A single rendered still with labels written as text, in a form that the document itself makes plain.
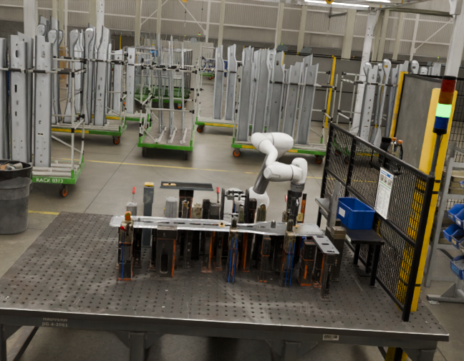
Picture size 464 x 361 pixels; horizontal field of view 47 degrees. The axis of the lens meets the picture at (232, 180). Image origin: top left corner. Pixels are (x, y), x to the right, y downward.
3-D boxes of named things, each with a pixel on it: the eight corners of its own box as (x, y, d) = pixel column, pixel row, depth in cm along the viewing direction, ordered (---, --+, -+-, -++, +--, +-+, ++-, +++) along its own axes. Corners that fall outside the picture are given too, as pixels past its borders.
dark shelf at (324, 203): (351, 244, 329) (351, 239, 328) (314, 201, 415) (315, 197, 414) (384, 245, 331) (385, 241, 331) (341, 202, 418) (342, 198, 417)
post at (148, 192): (140, 247, 373) (142, 187, 362) (141, 243, 380) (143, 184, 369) (151, 247, 374) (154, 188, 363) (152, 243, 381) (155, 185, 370)
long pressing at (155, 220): (107, 228, 324) (107, 225, 323) (112, 216, 345) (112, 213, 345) (326, 237, 340) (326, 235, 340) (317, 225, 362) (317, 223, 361)
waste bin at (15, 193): (-26, 236, 545) (-29, 167, 527) (-5, 219, 597) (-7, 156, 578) (23, 239, 547) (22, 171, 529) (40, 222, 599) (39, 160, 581)
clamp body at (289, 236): (278, 287, 330) (285, 235, 321) (276, 279, 341) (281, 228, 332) (293, 288, 331) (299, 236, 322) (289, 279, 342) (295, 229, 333)
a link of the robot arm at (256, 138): (260, 137, 373) (276, 137, 379) (248, 128, 388) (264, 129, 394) (256, 154, 378) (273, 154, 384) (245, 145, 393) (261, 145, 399)
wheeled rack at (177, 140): (192, 162, 958) (198, 62, 914) (136, 157, 952) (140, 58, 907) (194, 142, 1143) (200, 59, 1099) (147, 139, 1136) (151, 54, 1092)
